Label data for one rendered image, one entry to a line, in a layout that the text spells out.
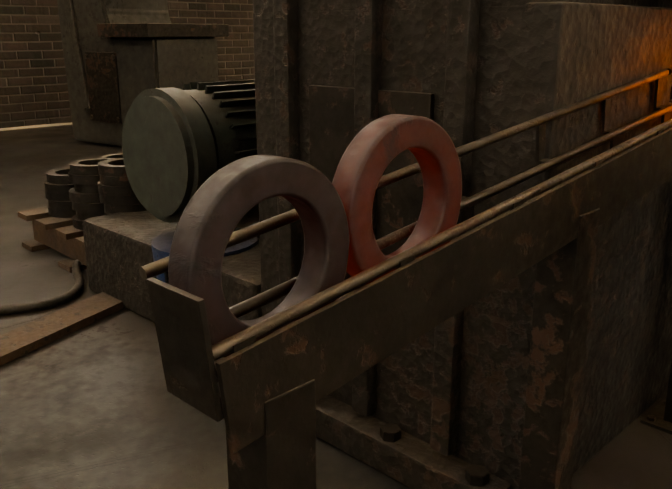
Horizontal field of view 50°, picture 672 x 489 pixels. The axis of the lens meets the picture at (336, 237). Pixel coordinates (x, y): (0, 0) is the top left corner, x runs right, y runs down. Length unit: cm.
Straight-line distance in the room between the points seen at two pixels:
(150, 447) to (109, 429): 13
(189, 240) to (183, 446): 105
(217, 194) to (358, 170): 16
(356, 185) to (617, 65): 72
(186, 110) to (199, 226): 143
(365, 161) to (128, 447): 107
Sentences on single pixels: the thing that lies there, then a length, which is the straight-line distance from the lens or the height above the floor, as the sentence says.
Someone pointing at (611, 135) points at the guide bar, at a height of 67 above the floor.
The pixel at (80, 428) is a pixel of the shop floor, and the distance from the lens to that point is 171.
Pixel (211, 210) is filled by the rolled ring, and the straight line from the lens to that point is 57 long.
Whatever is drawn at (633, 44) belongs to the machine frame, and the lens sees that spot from 136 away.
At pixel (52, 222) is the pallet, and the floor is 14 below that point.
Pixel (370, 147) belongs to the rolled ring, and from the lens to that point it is 69.
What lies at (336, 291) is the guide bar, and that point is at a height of 60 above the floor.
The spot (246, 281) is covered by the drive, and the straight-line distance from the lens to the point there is 178.
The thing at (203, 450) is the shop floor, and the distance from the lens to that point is 157.
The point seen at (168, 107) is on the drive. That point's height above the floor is 64.
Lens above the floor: 83
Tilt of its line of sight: 16 degrees down
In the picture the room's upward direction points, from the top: straight up
